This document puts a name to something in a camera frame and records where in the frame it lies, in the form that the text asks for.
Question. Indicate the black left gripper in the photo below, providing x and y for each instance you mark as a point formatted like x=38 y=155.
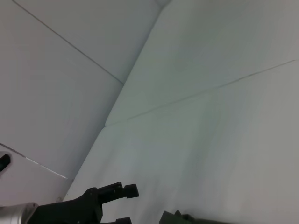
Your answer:
x=70 y=210

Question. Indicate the dark green FREE T-shirt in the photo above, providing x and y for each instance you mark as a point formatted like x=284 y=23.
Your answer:
x=210 y=220

